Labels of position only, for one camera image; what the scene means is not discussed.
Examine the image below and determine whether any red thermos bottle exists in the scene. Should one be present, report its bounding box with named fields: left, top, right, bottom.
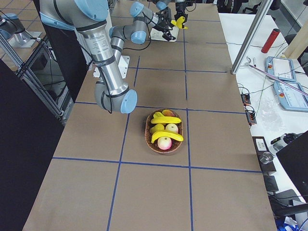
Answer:
left=261, top=28, right=280, bottom=53

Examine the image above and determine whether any clear plastic wrap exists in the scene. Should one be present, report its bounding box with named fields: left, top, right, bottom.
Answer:
left=261, top=97, right=284, bottom=132

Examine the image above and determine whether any pink white apple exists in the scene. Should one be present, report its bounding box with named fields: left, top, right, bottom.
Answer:
left=157, top=137, right=172, bottom=150

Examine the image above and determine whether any aluminium frame post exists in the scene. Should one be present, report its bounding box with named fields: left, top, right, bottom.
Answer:
left=231, top=0, right=273, bottom=75

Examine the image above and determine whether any yellow banana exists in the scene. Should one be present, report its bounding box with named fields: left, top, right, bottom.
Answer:
left=151, top=130, right=184, bottom=143
left=171, top=16, right=188, bottom=29
left=151, top=112, right=181, bottom=124

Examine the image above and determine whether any red yellow mango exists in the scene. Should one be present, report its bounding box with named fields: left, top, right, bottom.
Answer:
left=162, top=109, right=176, bottom=117

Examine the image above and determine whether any teach pendant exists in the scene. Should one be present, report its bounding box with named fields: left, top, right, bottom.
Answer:
left=273, top=81, right=308, bottom=112
left=265, top=56, right=296, bottom=82

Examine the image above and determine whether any brown wicker basket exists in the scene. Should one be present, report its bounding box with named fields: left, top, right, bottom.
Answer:
left=144, top=108, right=184, bottom=154

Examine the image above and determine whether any white bear tray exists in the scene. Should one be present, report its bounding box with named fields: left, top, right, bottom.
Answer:
left=149, top=23, right=179, bottom=42

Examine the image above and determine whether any far teach pendant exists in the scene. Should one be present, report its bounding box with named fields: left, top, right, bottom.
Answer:
left=265, top=56, right=296, bottom=82

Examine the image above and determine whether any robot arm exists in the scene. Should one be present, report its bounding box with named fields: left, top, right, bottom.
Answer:
left=39, top=0, right=174, bottom=114
left=150, top=0, right=188, bottom=22

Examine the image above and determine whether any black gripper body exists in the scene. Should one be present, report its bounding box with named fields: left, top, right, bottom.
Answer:
left=174, top=0, right=188, bottom=21
left=155, top=8, right=171, bottom=30

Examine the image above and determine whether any near teach pendant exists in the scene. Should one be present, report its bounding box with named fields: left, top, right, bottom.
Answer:
left=273, top=81, right=308, bottom=112

